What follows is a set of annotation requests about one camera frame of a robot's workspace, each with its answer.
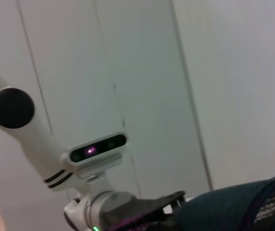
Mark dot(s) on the dark teal lunch bag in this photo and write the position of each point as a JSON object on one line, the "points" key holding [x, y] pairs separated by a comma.
{"points": [[236, 207]]}

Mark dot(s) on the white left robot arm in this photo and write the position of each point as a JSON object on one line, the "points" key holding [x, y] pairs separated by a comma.
{"points": [[31, 144]]}

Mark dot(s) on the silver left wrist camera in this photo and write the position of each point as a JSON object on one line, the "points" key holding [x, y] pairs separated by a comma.
{"points": [[96, 151]]}

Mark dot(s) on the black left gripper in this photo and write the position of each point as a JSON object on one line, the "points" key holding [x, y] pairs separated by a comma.
{"points": [[137, 211]]}

